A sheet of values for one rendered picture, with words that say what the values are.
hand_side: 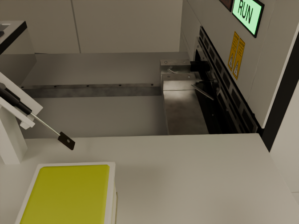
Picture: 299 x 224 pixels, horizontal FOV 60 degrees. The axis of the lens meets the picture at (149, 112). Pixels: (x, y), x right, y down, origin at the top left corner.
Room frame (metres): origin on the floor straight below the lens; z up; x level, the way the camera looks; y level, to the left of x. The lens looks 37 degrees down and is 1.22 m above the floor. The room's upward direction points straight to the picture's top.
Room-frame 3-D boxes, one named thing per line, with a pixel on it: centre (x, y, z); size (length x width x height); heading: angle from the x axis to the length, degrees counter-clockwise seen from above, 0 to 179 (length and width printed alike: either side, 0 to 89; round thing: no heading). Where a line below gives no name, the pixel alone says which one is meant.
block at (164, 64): (0.63, -0.07, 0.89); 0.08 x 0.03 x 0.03; 92
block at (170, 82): (0.55, -0.07, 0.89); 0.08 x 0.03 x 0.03; 92
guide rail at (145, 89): (0.61, 0.12, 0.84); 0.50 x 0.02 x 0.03; 92
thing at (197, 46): (0.51, -0.15, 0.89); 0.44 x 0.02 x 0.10; 2
